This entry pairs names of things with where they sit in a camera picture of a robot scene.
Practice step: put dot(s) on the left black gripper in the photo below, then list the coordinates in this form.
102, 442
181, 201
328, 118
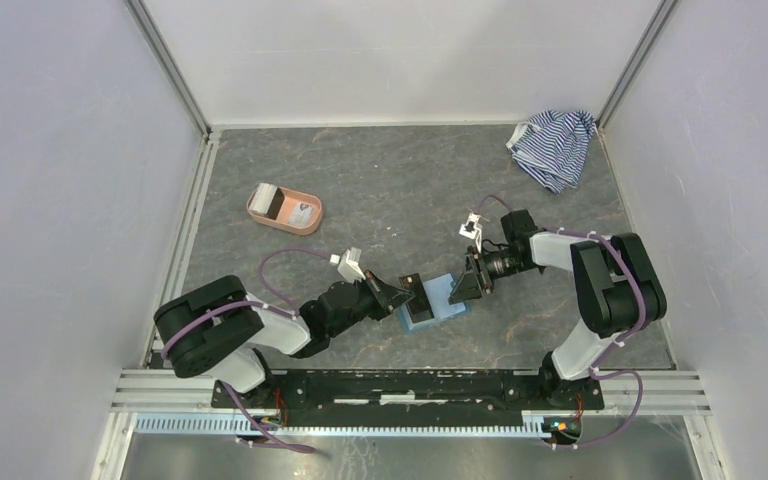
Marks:
386, 296

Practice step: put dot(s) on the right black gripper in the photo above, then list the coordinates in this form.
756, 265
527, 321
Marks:
475, 278

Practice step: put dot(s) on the teal card holder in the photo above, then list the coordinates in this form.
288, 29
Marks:
437, 291

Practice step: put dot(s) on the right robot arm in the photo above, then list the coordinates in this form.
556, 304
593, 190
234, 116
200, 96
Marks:
617, 290

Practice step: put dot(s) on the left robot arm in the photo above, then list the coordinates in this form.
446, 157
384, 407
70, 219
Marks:
219, 329

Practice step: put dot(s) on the white VIP card in tray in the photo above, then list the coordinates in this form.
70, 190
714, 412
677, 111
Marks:
303, 215

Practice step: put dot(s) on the stack of credit cards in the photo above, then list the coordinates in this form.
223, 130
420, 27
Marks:
266, 200

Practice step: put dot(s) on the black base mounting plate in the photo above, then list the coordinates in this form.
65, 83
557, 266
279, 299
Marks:
417, 398

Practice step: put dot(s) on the pink oval tray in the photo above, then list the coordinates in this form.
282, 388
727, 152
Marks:
285, 209

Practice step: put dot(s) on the blue striped cloth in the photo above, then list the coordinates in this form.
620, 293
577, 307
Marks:
552, 146

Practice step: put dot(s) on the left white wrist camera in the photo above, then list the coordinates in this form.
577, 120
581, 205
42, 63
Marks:
348, 265

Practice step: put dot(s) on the aluminium frame rail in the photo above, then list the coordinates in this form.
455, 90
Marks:
656, 424

